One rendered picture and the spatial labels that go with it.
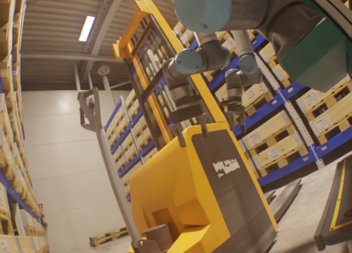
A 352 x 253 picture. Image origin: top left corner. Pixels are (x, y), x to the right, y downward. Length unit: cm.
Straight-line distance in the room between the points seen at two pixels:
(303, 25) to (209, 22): 21
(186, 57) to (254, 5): 32
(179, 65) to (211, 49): 16
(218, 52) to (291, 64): 38
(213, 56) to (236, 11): 34
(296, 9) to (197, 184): 79
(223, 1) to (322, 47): 22
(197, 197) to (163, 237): 36
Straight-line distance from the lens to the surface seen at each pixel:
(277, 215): 168
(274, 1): 52
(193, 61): 68
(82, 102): 135
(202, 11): 41
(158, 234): 114
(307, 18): 48
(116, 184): 114
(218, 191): 101
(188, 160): 96
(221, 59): 76
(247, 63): 98
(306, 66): 44
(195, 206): 94
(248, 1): 45
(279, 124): 280
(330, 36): 44
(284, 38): 47
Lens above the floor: 56
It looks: 21 degrees up
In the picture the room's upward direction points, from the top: 25 degrees counter-clockwise
